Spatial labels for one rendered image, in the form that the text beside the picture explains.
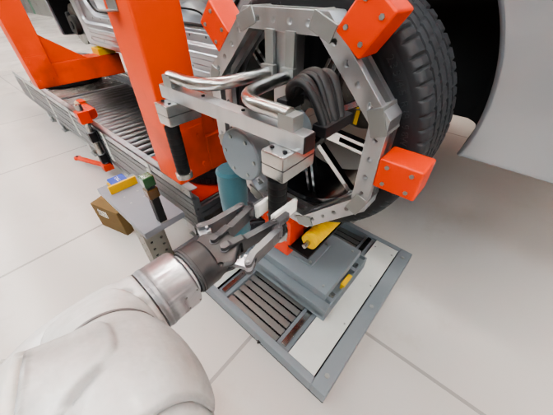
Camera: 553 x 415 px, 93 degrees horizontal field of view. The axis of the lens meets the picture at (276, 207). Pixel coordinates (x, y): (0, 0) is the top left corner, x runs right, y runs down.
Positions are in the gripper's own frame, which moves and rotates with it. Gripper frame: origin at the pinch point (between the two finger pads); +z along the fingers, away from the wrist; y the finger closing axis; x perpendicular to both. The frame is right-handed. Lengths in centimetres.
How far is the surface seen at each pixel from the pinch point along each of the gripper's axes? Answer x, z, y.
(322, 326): -75, 22, 6
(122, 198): -38, -6, -83
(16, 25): 10, 18, -255
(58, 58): -13, 33, -257
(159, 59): 15, 16, -62
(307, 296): -68, 25, -4
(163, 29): 22, 20, -62
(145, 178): -17, -3, -56
